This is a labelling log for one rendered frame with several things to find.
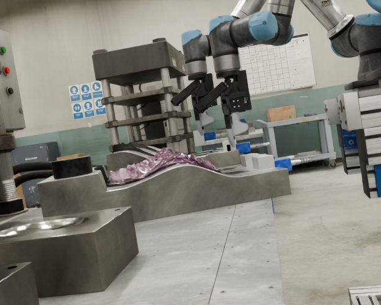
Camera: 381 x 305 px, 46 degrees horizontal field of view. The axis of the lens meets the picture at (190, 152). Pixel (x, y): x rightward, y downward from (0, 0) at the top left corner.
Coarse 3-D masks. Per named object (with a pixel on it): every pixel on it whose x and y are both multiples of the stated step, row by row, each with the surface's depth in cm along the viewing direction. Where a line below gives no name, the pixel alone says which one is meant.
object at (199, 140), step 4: (196, 132) 158; (204, 132) 161; (212, 132) 157; (216, 132) 161; (196, 136) 158; (200, 136) 158; (204, 136) 158; (208, 136) 158; (212, 136) 157; (216, 136) 159; (196, 140) 158; (200, 140) 158; (204, 140) 158; (196, 144) 158; (200, 144) 158; (204, 144) 158
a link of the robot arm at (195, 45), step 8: (184, 32) 155; (192, 32) 154; (200, 32) 156; (184, 40) 155; (192, 40) 154; (200, 40) 155; (184, 48) 156; (192, 48) 154; (200, 48) 155; (208, 48) 156; (184, 56) 157; (192, 56) 155; (200, 56) 155
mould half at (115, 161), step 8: (120, 152) 128; (128, 152) 127; (136, 152) 129; (152, 152) 139; (208, 152) 137; (216, 152) 126; (224, 152) 123; (232, 152) 123; (112, 160) 128; (120, 160) 128; (128, 160) 128; (136, 160) 127; (208, 160) 124; (216, 160) 124; (224, 160) 123; (232, 160) 123; (240, 160) 125; (112, 168) 128; (120, 168) 128
